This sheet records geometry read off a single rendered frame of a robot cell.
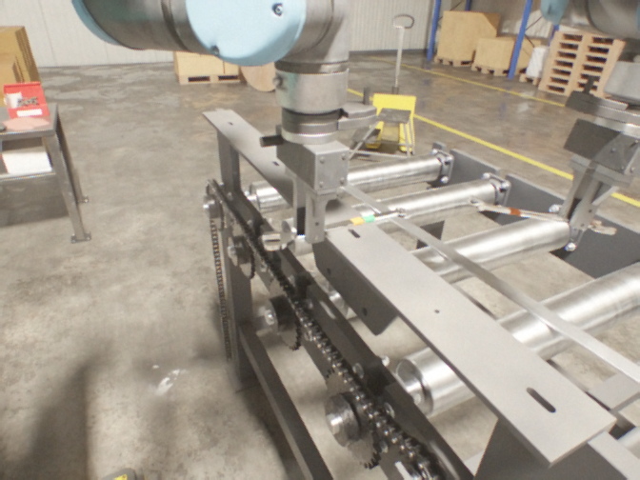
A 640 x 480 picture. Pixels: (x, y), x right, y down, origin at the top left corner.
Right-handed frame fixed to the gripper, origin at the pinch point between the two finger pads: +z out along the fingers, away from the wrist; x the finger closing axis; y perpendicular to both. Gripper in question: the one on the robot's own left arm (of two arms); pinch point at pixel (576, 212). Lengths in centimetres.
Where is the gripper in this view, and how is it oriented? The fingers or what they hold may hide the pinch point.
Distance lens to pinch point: 77.3
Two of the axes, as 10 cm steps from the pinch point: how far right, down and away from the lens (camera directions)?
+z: -2.2, 8.7, 4.3
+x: -1.4, -4.7, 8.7
